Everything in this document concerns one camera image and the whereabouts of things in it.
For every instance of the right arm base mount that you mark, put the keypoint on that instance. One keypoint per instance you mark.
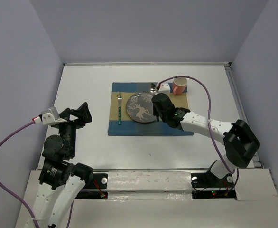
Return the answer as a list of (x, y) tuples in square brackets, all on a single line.
[(207, 186)]

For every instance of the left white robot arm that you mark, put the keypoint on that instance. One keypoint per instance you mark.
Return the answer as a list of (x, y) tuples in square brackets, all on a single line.
[(59, 180)]

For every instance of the spoon with teal handle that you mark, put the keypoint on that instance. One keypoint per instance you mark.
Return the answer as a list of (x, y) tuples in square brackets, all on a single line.
[(153, 92)]

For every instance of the blue and tan placemat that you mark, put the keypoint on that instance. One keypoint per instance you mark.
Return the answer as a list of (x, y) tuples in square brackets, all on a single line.
[(129, 127)]

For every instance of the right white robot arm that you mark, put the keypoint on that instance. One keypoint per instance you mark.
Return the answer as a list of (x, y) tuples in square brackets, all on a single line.
[(239, 141)]

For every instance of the fork with teal handle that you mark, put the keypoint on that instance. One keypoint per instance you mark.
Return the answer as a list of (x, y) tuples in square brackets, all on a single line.
[(119, 98)]

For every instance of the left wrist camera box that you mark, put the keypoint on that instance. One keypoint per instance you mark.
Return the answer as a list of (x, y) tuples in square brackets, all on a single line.
[(50, 116)]

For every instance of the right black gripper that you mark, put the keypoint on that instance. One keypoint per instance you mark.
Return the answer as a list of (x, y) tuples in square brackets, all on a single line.
[(155, 112)]

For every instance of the grey reindeer plate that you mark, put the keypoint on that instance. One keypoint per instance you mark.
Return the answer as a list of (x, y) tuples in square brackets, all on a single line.
[(140, 107)]

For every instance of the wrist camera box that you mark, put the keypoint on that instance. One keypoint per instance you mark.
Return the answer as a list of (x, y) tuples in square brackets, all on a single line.
[(163, 88), (50, 116)]

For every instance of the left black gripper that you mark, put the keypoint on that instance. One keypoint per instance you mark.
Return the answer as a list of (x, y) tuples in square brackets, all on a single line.
[(83, 111)]

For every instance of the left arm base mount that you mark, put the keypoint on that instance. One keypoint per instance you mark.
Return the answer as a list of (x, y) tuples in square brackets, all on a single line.
[(96, 189)]

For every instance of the pink mug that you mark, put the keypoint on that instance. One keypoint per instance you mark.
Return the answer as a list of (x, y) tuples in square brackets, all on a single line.
[(179, 85)]

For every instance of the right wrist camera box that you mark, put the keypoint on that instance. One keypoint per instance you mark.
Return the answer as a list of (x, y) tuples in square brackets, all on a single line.
[(163, 88)]

